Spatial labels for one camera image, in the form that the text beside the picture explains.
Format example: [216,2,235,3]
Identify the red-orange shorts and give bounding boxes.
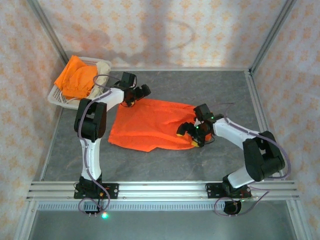
[107,97,201,153]

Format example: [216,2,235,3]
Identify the beige drawstring shorts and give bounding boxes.
[65,61,113,105]

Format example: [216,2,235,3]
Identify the light orange shorts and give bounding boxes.
[54,55,100,100]

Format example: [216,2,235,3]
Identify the white plastic mesh basket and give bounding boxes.
[47,56,113,111]

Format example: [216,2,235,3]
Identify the small black connector box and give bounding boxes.
[83,202,110,220]

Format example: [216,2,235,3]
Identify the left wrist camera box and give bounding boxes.
[119,71,138,89]

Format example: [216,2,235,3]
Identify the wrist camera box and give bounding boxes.
[119,71,138,89]
[193,103,214,121]

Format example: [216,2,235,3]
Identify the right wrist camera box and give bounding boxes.
[193,103,214,121]

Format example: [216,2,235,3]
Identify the thin aluminium table edge rail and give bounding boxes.
[109,66,251,72]

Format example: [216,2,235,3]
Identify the wide aluminium base rail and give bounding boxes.
[26,181,300,201]

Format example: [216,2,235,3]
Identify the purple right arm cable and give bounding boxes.
[209,102,293,217]

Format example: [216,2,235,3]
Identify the long aluminium side rail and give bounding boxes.
[244,69,315,240]

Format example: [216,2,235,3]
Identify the black round cable grommet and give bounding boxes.
[223,199,243,216]

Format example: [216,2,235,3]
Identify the slotted grey cable duct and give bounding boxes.
[34,201,291,213]

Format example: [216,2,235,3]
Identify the slanted aluminium frame post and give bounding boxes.
[249,0,297,73]
[26,0,70,62]

